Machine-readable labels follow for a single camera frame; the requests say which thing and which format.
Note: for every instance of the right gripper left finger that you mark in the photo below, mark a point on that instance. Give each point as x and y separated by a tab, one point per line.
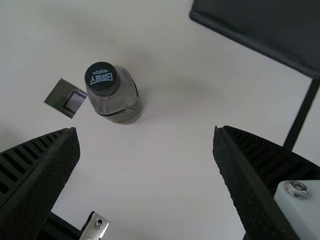
37	175

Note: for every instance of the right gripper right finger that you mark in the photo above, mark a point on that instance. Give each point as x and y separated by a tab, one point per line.
255	175

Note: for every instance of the dark coffee bottle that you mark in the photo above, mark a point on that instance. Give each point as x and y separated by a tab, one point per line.
112	100

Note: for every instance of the black strip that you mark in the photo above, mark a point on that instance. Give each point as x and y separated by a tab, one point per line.
303	112

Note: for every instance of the small square scanner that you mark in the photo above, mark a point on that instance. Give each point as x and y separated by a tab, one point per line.
62	97

